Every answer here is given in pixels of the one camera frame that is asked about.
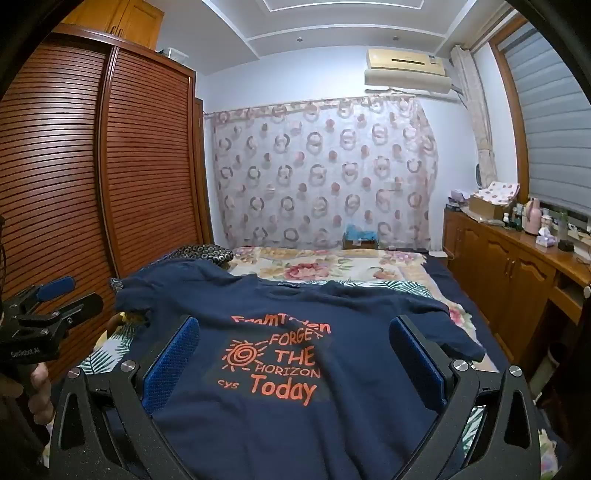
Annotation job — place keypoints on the open cardboard box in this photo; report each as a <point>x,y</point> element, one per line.
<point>485,207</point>

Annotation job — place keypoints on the wooden window frame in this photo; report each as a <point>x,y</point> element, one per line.
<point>512,124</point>

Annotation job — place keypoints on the pink thermos jug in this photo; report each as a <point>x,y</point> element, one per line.
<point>532,217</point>

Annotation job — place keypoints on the black flat device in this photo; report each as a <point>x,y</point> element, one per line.
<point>406,250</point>

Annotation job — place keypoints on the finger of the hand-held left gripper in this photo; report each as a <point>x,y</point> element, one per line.
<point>55,286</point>
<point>74,309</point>

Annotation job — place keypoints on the tied beige side curtain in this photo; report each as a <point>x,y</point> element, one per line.
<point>475,106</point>

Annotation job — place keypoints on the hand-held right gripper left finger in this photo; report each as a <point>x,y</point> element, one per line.
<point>171,364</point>

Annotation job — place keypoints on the palm leaf bed sheet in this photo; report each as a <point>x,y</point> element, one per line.
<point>99,357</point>

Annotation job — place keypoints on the floral cloth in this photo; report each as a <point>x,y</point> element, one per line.
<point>498,191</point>

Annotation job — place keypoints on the long wooden cabinet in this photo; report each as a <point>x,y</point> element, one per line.
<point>498,263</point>

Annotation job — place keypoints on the navy printed t-shirt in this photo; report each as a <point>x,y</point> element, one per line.
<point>277,424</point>

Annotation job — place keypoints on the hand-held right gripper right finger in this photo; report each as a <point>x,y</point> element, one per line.
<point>420,364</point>

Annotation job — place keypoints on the grey window blind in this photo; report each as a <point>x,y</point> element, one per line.
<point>549,124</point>

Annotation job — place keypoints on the blue covered box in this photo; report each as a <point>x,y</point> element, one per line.
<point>360,230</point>

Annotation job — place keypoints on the pink tissue box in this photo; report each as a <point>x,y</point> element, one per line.
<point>545,240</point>

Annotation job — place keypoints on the circle patterned sheer curtain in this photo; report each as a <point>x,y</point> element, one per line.
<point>323,175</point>

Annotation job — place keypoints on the small black box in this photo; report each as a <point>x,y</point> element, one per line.
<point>566,246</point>

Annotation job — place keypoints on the wooden louvered wardrobe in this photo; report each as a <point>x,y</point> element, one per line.
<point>55,161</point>

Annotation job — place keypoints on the floral blanket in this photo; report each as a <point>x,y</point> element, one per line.
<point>295,267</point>

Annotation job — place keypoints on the white flat device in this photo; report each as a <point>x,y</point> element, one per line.
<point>436,253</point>

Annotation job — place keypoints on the beige wall air conditioner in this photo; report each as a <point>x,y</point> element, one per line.
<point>406,64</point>

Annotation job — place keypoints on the green bottle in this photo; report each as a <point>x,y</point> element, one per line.
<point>563,226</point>

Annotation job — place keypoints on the white storage box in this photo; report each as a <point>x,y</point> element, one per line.
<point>174,55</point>

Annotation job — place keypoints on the person's left hand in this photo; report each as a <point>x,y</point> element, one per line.
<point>40,392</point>

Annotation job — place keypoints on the wooden overhead cupboard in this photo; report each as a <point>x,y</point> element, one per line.
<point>120,18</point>

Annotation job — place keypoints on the yellow soft item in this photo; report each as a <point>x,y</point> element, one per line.
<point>121,319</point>

